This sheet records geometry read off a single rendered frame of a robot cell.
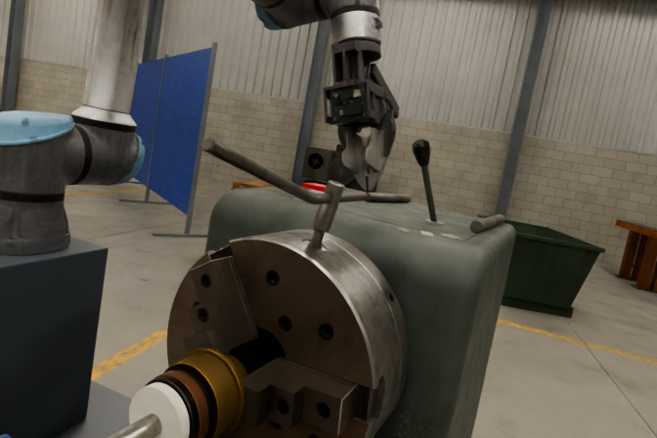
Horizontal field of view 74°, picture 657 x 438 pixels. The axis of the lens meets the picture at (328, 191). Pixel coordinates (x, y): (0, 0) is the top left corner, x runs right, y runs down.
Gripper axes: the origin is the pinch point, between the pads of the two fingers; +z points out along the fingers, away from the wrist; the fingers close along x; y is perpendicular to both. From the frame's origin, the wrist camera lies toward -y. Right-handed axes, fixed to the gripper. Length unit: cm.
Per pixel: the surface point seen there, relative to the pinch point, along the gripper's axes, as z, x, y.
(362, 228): 7.0, -1.5, 0.4
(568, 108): -171, 62, -1017
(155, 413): 21.2, -8.5, 34.5
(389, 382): 24.2, 6.8, 14.2
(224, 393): 21.0, -4.8, 29.3
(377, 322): 17.0, 6.0, 14.8
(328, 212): 4.0, 0.6, 15.2
